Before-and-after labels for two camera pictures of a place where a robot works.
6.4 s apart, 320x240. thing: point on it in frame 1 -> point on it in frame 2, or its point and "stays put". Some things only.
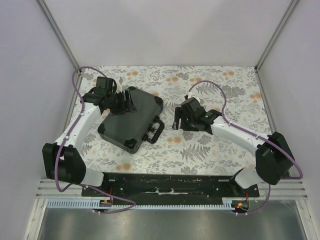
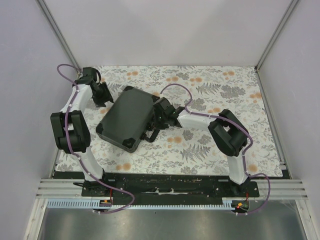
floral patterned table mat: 235,92 stays put
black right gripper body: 187,123 -> 160,122
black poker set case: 128,131 stays put
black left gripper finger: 129,104 -> 107,94
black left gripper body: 116,104 -> 98,95
